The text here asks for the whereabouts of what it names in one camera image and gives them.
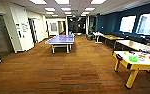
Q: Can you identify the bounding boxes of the open white door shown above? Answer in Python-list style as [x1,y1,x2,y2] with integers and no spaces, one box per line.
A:
[28,17,46,43]

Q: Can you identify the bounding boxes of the blue ping-pong table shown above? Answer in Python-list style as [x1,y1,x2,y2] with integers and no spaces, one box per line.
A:
[44,34,75,54]

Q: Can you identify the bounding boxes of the small dark bin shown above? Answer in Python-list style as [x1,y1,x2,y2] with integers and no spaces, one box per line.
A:
[86,33,94,41]

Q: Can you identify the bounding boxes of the white table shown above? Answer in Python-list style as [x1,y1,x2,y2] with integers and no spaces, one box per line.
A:
[92,31,104,44]

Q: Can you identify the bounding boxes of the rectangular ceiling light panel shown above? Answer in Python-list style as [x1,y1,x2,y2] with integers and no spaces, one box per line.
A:
[54,0,71,5]
[81,11,91,16]
[29,0,48,5]
[64,11,73,16]
[51,14,59,18]
[44,7,57,12]
[60,7,72,12]
[84,6,96,12]
[90,0,107,5]

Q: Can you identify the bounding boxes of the light wooden table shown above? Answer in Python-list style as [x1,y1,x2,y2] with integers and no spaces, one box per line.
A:
[100,34,125,48]
[115,39,150,55]

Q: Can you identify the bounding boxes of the long dark bench sofa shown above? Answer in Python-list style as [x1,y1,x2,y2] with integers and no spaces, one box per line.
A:
[105,31,150,46]

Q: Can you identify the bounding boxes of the small green cup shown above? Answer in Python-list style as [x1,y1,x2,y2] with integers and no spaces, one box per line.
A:
[123,50,128,56]

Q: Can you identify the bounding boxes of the bright window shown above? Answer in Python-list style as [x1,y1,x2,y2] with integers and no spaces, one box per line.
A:
[136,12,150,37]
[119,15,137,34]

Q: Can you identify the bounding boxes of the yellow game table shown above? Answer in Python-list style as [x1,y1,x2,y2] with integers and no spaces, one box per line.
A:
[112,49,150,90]

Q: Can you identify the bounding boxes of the blue grey snack bag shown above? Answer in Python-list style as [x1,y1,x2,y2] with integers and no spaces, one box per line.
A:
[139,48,150,56]

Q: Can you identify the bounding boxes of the dark grey door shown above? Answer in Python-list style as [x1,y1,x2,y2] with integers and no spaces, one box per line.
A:
[0,13,15,60]

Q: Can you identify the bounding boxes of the white wall notices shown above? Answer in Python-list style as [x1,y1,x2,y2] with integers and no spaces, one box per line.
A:
[15,22,29,38]

